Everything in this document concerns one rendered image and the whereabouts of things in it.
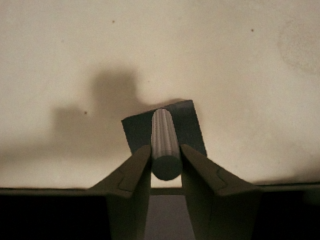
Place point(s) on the grey metal cylinder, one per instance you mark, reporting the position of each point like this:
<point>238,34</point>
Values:
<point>166,159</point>

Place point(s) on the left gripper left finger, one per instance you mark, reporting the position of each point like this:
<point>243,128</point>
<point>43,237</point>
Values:
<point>119,214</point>

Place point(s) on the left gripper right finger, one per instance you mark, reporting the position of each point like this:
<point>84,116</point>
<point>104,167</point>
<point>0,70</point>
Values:
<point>223,206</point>

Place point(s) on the dark grey square block with round hole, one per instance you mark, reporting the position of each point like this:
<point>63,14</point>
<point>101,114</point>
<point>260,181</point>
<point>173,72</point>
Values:
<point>138,129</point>

